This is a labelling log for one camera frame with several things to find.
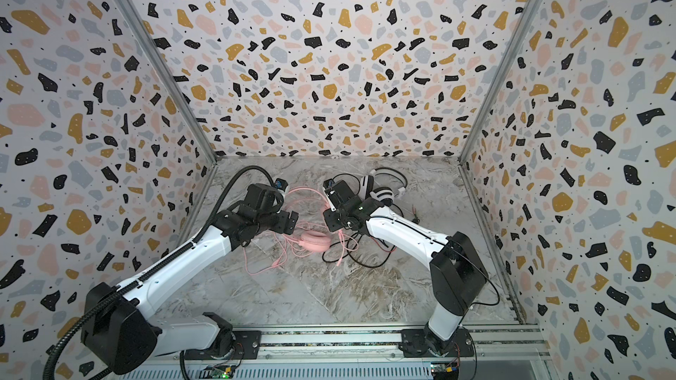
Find right aluminium corner post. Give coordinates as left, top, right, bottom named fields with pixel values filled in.
left=458, top=0, right=561, bottom=165

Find left aluminium corner post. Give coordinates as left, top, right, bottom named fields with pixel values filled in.
left=90, top=0, right=218, bottom=165

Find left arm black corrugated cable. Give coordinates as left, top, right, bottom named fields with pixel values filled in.
left=41, top=164, right=278, bottom=380

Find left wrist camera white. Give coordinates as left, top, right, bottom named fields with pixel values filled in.
left=274, top=179, right=289, bottom=195

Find right circuit board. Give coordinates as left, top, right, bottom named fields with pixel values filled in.
left=431, top=362, right=459, bottom=380

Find white black headphones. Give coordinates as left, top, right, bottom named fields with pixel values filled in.
left=357, top=167, right=408, bottom=206

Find aluminium corner post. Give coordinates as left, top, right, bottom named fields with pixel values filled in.
left=458, top=0, right=561, bottom=165
left=90, top=0, right=218, bottom=165

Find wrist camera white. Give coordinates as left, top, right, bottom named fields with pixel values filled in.
left=274, top=179, right=289, bottom=195
left=323, top=179, right=342, bottom=211

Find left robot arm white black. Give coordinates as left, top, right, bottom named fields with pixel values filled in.
left=81, top=179, right=299, bottom=375

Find pink headphones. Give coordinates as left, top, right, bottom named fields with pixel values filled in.
left=287, top=186, right=331, bottom=253

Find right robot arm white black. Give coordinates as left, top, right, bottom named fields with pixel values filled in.
left=323, top=179, right=489, bottom=356

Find left green circuit board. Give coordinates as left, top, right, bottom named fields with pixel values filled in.
left=204, top=364, right=237, bottom=379

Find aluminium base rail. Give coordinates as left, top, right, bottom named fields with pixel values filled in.
left=126, top=324, right=558, bottom=379

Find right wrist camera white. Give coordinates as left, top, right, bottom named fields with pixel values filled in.
left=323, top=179, right=342, bottom=211

